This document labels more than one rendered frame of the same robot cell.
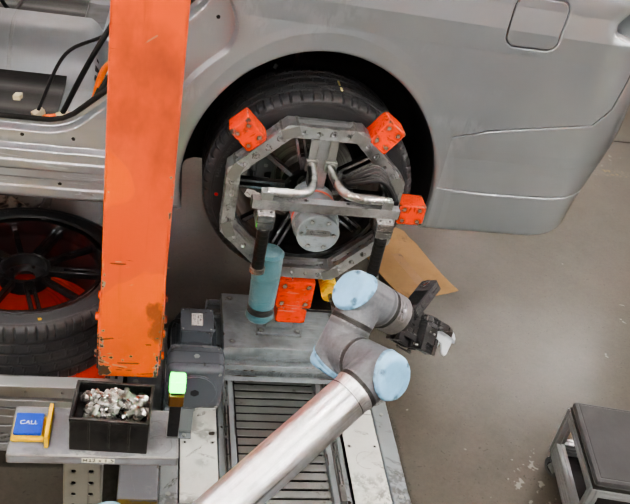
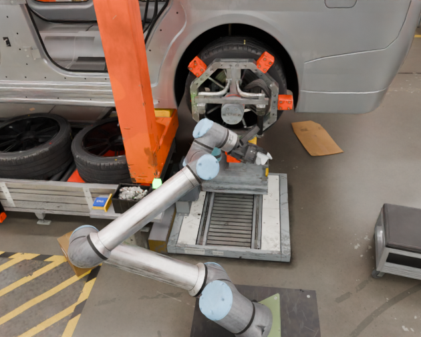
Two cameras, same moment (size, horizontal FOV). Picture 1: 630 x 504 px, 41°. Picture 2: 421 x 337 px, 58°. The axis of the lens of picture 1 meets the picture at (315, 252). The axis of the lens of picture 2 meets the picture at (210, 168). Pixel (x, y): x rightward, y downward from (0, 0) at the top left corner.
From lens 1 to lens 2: 0.68 m
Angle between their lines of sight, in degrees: 19
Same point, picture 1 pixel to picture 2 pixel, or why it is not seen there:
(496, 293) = (365, 153)
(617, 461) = (402, 233)
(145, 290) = (142, 141)
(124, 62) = (105, 30)
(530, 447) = (367, 229)
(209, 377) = not seen: hidden behind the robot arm
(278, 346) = (233, 175)
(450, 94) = (299, 39)
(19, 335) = (107, 166)
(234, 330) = not seen: hidden behind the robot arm
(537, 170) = (356, 77)
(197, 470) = (188, 230)
